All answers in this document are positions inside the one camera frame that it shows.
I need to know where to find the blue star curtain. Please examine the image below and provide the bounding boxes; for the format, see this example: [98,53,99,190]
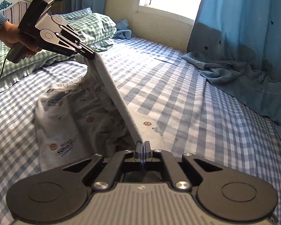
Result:
[184,0,281,139]

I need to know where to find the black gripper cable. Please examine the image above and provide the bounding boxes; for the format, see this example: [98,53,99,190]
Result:
[0,54,10,90]

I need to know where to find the blue white checked bedsheet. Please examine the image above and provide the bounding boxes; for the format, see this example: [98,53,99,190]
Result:
[0,38,281,224]

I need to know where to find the grey printed pants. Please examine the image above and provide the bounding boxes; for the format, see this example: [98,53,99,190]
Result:
[34,52,166,172]

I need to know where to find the small blue cloth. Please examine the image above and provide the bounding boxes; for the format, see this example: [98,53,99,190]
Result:
[113,19,132,40]

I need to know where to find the person's left hand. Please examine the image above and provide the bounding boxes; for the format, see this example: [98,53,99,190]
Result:
[0,21,41,57]

